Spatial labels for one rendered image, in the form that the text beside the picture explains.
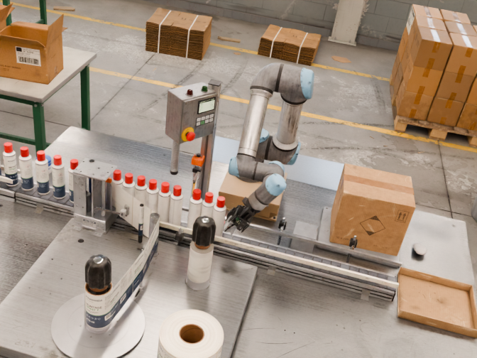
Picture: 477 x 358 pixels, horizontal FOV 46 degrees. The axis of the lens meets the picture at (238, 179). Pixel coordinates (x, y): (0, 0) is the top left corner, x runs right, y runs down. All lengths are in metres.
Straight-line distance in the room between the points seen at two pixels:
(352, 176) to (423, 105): 3.09
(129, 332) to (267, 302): 0.55
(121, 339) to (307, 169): 1.49
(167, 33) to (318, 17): 2.19
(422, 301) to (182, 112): 1.22
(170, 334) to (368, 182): 1.13
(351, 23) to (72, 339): 6.18
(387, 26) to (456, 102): 2.32
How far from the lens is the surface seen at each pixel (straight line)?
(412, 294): 2.46
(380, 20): 7.59
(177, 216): 2.36
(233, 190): 2.60
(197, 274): 2.10
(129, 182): 2.36
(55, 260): 2.27
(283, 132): 2.49
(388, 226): 2.49
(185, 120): 2.14
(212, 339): 1.82
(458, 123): 5.66
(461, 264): 2.73
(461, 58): 5.41
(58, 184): 2.52
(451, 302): 2.51
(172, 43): 6.34
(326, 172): 3.05
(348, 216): 2.46
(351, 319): 2.26
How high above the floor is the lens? 2.41
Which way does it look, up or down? 34 degrees down
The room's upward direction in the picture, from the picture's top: 9 degrees clockwise
